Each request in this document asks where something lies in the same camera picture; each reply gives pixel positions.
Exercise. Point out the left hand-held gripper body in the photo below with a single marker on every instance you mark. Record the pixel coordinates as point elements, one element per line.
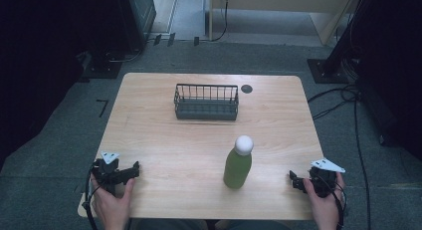
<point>106,173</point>

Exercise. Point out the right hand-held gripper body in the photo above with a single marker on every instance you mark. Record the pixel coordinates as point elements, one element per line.
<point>323,182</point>

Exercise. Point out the green bottle with white cap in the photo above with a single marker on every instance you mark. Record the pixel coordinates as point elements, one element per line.
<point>237,168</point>

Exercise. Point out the person's right hand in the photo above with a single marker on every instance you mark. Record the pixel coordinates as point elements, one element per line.
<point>326,210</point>

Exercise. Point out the person's left hand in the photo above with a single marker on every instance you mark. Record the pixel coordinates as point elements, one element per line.
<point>114,208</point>

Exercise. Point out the black angled floor tape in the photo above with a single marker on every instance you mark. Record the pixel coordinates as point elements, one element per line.
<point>103,107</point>

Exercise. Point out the black round table grommet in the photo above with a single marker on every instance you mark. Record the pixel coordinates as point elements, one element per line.
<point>246,89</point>

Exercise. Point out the black flat floor base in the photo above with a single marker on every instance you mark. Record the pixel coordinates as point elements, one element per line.
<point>101,69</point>

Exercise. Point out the black equipment cabinet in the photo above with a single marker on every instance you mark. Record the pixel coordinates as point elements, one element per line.
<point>139,17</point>

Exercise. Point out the black stand with base plate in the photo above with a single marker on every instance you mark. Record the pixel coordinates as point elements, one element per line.
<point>331,69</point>

